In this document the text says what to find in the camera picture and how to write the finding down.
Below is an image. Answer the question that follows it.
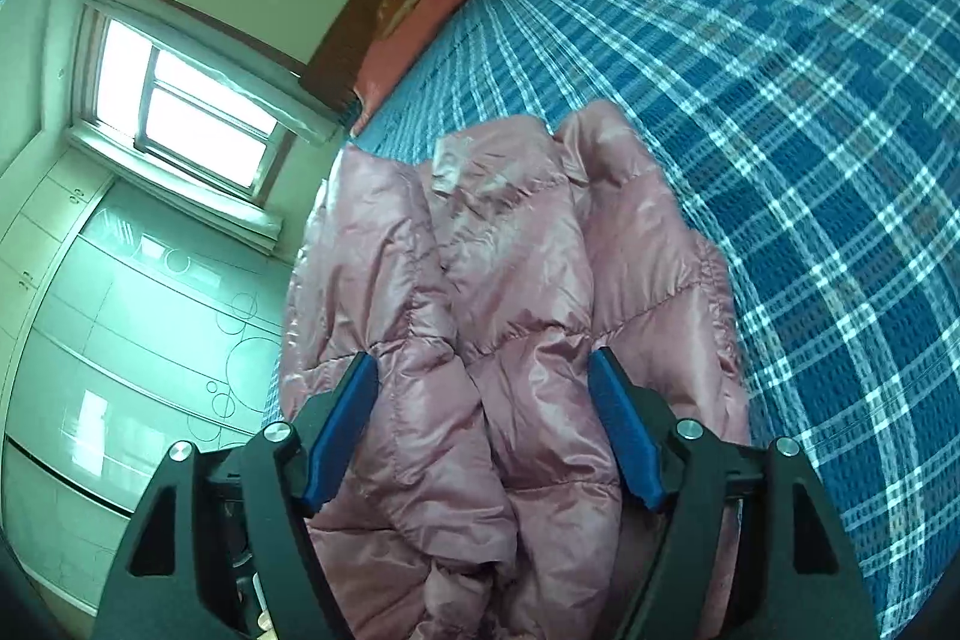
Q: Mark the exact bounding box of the bright framed window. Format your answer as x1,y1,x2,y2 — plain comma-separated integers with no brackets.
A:
71,0,301,208

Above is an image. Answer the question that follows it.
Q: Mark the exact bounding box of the pink puffer jacket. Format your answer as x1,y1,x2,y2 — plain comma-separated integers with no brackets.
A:
277,100,755,640

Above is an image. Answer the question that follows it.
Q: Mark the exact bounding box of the blue plaid bed sheet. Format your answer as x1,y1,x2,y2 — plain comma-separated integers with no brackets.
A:
349,0,960,640

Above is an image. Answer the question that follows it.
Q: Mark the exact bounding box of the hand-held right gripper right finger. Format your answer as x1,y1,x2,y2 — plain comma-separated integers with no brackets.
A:
586,346,880,640

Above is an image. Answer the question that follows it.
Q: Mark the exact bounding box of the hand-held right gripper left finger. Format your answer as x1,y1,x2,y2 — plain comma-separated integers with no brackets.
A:
97,350,380,640

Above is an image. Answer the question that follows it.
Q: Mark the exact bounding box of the wardrobe with circle pattern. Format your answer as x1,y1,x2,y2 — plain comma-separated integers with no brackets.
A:
0,151,302,611

